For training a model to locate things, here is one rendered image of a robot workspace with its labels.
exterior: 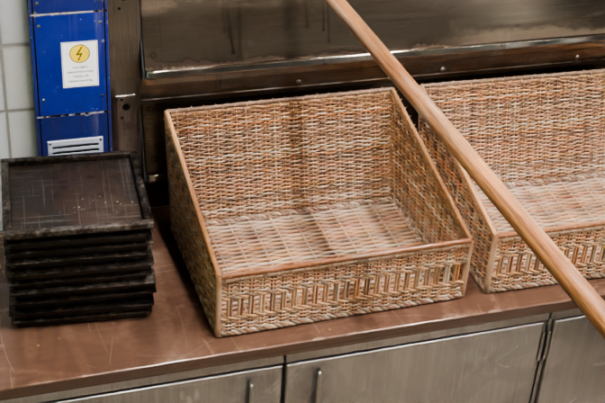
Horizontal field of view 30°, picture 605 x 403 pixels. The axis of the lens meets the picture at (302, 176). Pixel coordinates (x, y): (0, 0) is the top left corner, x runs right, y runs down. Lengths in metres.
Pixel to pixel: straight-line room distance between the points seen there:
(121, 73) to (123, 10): 0.15
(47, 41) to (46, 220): 0.39
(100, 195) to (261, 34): 0.53
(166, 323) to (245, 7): 0.71
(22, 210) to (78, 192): 0.12
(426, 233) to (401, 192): 0.15
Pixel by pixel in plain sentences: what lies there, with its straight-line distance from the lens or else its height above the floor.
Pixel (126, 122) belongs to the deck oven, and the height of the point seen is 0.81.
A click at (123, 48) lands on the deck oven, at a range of 2.46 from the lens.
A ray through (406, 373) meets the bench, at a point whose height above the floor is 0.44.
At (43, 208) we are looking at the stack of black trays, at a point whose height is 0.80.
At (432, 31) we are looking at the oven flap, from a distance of 2.65.
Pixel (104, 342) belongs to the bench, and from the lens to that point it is 2.28.
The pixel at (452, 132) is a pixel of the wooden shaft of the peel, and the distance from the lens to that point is 1.75.
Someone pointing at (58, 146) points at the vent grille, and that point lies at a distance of 2.51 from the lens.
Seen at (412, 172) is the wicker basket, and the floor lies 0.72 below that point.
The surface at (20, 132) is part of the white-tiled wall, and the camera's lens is 2.52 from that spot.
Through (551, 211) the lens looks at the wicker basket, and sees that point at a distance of 2.78.
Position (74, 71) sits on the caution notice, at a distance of 2.43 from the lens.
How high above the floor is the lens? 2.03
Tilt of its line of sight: 31 degrees down
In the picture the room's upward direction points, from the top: 4 degrees clockwise
